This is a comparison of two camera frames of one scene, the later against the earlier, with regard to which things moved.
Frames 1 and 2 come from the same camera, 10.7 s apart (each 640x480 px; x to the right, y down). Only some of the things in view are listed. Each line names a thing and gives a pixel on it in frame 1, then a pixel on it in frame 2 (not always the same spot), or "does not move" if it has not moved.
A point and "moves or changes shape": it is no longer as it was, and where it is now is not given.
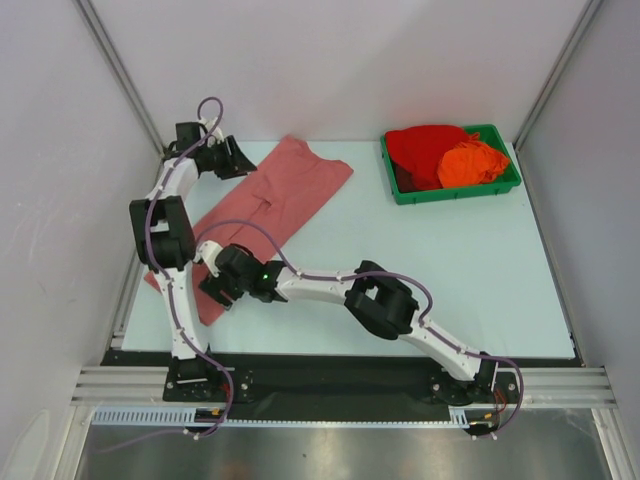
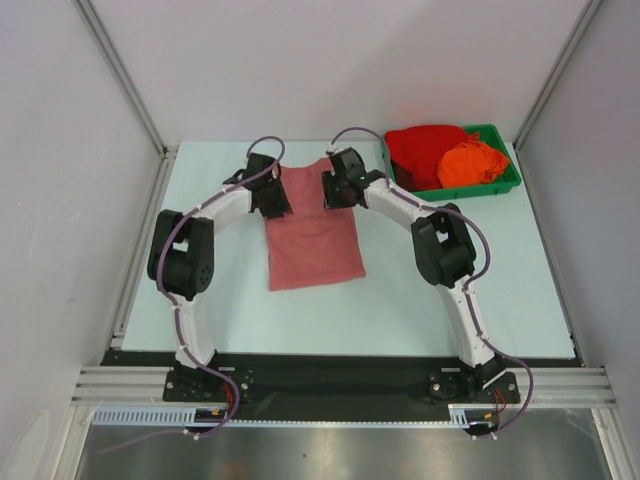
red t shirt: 419,149 does not move
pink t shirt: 253,212 moves or changes shape
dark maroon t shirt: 405,179 does not move
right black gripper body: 220,288 → 334,189
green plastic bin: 504,184 does not move
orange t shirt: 470,163 does not move
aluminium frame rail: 550,387 does not move
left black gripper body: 218,160 → 275,201
